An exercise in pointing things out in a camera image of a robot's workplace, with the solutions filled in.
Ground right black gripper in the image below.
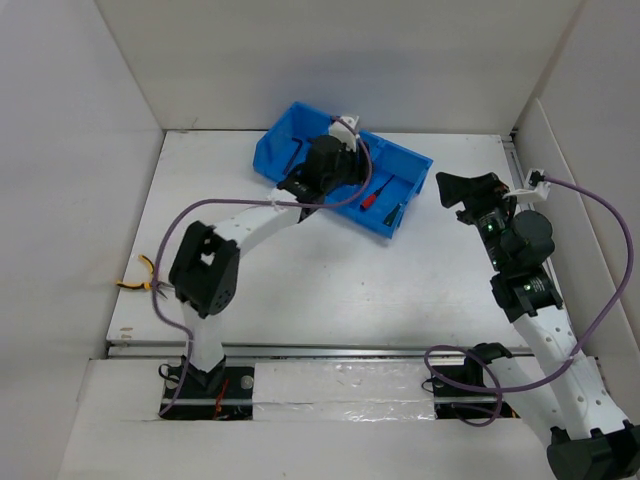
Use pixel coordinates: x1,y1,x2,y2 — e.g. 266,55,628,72
436,170,522,272

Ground brown hex key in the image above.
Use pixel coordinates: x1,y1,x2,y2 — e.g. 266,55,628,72
283,138,304,175

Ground red-handled screwdriver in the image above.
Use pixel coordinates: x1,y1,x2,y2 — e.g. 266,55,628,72
359,175,394,211

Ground large green-handled screwdriver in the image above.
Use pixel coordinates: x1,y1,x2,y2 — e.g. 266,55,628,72
383,203,405,228

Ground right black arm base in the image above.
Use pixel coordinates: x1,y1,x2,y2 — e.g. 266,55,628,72
422,358,517,426

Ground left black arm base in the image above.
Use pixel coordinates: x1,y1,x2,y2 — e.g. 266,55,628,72
158,357,255,421

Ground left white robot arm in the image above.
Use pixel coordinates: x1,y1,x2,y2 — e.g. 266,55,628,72
169,135,372,397

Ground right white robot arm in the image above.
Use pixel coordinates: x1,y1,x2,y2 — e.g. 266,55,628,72
429,170,639,479

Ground blue three-compartment plastic bin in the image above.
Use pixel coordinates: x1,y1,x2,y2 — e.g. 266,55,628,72
253,102,433,238

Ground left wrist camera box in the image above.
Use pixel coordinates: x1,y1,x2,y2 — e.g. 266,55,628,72
328,115,360,152

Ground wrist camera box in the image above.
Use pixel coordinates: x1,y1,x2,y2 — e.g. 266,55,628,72
328,115,360,152
505,169,551,204

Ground aluminium side rail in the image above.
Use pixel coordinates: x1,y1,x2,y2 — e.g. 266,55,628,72
502,140,533,190

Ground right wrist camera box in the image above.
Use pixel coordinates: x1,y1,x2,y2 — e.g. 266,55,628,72
505,169,551,204

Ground yellow-handled needle-nose pliers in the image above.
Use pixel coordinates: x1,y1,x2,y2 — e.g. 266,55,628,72
116,254,171,301

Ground aluminium front rail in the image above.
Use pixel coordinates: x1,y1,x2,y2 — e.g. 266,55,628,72
107,341,536,360

